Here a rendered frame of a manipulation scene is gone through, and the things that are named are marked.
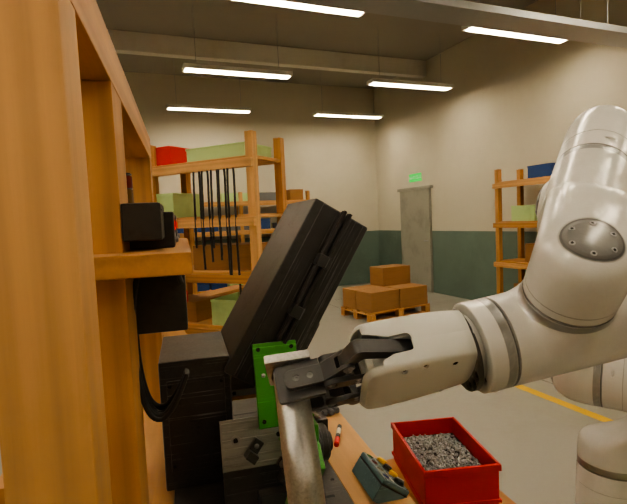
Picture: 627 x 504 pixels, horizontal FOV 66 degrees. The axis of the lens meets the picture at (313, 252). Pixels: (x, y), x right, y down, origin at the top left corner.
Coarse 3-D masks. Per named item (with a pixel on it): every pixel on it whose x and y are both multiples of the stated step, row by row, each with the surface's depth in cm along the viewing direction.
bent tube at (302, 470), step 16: (288, 352) 42; (304, 352) 42; (272, 368) 42; (272, 384) 45; (304, 400) 41; (288, 416) 40; (304, 416) 40; (288, 432) 39; (304, 432) 39; (288, 448) 39; (304, 448) 38; (288, 464) 38; (304, 464) 38; (288, 480) 38; (304, 480) 38; (320, 480) 38; (288, 496) 38; (304, 496) 37; (320, 496) 38
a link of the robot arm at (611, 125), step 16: (592, 112) 64; (608, 112) 63; (624, 112) 64; (576, 128) 64; (592, 128) 61; (608, 128) 60; (624, 128) 61; (576, 144) 60; (608, 144) 58; (624, 144) 59
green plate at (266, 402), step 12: (252, 348) 123; (264, 348) 124; (276, 348) 124; (288, 348) 125; (264, 372) 122; (264, 384) 122; (264, 396) 121; (264, 408) 120; (276, 408) 121; (264, 420) 120; (276, 420) 121
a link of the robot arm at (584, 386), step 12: (540, 192) 83; (540, 204) 82; (576, 372) 93; (588, 372) 93; (600, 372) 92; (564, 384) 96; (576, 384) 94; (588, 384) 93; (600, 384) 92; (564, 396) 99; (576, 396) 95; (588, 396) 94; (600, 396) 92
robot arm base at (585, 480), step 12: (576, 468) 99; (576, 480) 99; (588, 480) 95; (600, 480) 93; (612, 480) 91; (576, 492) 99; (588, 492) 95; (600, 492) 93; (612, 492) 92; (624, 492) 91
